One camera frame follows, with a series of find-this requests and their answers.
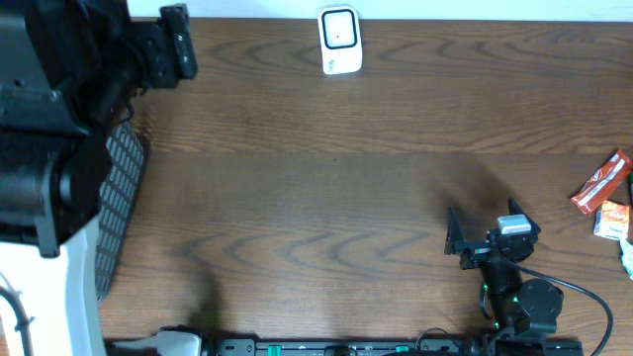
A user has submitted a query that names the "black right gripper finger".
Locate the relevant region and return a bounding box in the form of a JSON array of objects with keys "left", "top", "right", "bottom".
[
  {"left": 445, "top": 207, "right": 465, "bottom": 247},
  {"left": 507, "top": 197, "right": 541, "bottom": 235}
]

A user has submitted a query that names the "orange tissue pack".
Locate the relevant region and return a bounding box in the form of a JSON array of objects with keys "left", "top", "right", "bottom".
[{"left": 593, "top": 201, "right": 630, "bottom": 240}]

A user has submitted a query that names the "teal wet wipes pack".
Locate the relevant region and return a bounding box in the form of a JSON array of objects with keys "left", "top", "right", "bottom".
[{"left": 619, "top": 238, "right": 633, "bottom": 279}]

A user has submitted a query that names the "red Top chocolate bar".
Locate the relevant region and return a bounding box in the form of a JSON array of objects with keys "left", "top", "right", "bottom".
[{"left": 571, "top": 149, "right": 632, "bottom": 215}]

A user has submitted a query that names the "green lid jar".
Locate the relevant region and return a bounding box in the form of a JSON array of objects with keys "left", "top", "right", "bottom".
[{"left": 629, "top": 171, "right": 633, "bottom": 207}]

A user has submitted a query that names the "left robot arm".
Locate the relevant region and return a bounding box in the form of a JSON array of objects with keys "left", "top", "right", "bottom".
[{"left": 1, "top": 1, "right": 204, "bottom": 355}]

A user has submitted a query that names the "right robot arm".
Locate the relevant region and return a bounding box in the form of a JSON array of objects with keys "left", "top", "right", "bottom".
[{"left": 444, "top": 198, "right": 564, "bottom": 355}]

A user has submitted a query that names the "grey plastic basket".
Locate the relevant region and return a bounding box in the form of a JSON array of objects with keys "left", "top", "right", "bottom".
[{"left": 95, "top": 123, "right": 146, "bottom": 302}]

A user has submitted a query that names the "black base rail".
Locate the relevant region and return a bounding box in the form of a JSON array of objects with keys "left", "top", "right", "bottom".
[{"left": 106, "top": 337, "right": 585, "bottom": 356}]

